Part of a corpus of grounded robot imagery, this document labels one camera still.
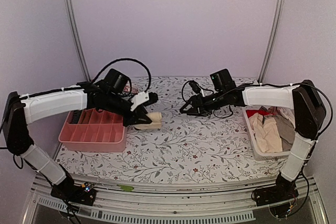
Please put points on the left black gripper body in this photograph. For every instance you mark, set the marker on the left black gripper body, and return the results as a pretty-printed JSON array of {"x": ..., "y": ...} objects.
[{"x": 113, "y": 105}]

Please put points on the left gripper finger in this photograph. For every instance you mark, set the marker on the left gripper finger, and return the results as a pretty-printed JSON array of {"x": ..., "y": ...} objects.
[
  {"x": 141, "y": 121},
  {"x": 141, "y": 114}
]

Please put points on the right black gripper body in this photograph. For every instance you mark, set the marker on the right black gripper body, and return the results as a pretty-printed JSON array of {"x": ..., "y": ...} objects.
[{"x": 208, "y": 106}]

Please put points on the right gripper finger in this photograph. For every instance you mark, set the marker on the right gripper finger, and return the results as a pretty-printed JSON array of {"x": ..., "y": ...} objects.
[
  {"x": 188, "y": 104},
  {"x": 199, "y": 111}
]

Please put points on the cream underwear navy trim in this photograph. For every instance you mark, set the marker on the cream underwear navy trim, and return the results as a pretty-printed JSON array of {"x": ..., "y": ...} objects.
[{"x": 156, "y": 118}]

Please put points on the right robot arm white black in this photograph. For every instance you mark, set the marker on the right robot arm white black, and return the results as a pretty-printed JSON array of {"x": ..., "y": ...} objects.
[{"x": 303, "y": 98}]

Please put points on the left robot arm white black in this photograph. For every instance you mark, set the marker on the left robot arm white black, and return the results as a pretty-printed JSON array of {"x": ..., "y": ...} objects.
[{"x": 105, "y": 94}]

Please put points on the brown rolled underwear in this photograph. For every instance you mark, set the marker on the brown rolled underwear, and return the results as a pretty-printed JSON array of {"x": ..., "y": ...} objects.
[{"x": 85, "y": 117}]

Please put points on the black white rolled underwear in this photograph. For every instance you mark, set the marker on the black white rolled underwear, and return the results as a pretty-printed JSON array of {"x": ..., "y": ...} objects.
[{"x": 76, "y": 117}]

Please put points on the small patterned bowl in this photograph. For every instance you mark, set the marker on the small patterned bowl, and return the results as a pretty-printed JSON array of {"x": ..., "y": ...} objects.
[{"x": 130, "y": 90}]

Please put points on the pink divided organizer box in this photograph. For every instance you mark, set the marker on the pink divided organizer box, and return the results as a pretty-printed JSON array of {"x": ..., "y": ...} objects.
[{"x": 104, "y": 133}]

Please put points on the floral patterned table mat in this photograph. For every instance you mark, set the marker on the floral patterned table mat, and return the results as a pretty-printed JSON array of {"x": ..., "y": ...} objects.
[{"x": 186, "y": 149}]

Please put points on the red garment in basket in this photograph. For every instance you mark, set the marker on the red garment in basket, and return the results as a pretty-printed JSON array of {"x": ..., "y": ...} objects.
[{"x": 262, "y": 113}]

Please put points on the cream garment in basket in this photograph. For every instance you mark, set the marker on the cream garment in basket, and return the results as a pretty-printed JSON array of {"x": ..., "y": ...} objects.
[{"x": 266, "y": 134}]

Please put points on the white plastic laundry basket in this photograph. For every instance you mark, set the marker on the white plastic laundry basket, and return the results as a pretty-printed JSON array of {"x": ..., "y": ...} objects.
[{"x": 286, "y": 113}]

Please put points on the green tape piece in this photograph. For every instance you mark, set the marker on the green tape piece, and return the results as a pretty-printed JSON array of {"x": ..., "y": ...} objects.
[{"x": 126, "y": 187}]

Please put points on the grey garment in basket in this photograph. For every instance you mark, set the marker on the grey garment in basket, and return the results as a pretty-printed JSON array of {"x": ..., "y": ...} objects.
[{"x": 286, "y": 132}]

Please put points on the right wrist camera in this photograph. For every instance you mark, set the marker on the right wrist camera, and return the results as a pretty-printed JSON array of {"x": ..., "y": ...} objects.
[{"x": 197, "y": 89}]

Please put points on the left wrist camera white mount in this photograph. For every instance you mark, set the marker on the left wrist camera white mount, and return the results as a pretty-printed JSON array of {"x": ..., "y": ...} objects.
[{"x": 143, "y": 98}]

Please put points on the aluminium front rail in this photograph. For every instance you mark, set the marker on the aluminium front rail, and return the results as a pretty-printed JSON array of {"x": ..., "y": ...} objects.
[{"x": 226, "y": 202}]

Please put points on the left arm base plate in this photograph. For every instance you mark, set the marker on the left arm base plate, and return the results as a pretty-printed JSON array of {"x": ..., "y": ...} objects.
[{"x": 76, "y": 194}]

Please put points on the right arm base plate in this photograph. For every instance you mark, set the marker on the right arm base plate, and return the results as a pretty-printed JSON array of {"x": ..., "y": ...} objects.
[{"x": 271, "y": 195}]

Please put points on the left aluminium frame post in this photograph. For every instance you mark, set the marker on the left aluminium frame post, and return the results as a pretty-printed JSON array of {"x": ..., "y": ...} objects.
[{"x": 76, "y": 38}]

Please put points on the aluminium frame post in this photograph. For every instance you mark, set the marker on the aluminium frame post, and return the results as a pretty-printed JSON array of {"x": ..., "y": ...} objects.
[
  {"x": 271, "y": 40},
  {"x": 76, "y": 38}
]

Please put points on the right aluminium frame post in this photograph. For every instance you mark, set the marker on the right aluminium frame post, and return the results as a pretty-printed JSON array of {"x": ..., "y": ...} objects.
[{"x": 271, "y": 40}]

